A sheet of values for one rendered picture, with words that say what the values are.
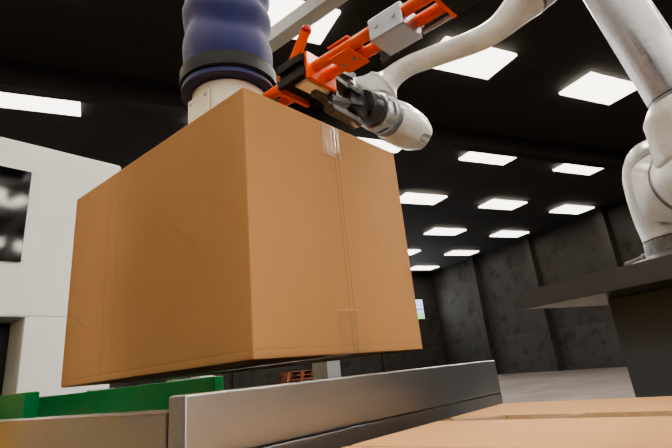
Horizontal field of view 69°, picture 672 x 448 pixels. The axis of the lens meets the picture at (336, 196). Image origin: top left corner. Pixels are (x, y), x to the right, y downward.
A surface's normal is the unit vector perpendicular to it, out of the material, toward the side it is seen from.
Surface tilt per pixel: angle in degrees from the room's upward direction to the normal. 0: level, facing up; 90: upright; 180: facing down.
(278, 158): 90
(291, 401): 90
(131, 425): 90
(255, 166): 90
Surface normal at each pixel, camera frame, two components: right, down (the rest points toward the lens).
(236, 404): 0.75, -0.29
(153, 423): -0.66, -0.20
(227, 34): 0.17, -0.44
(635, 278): -0.90, -0.06
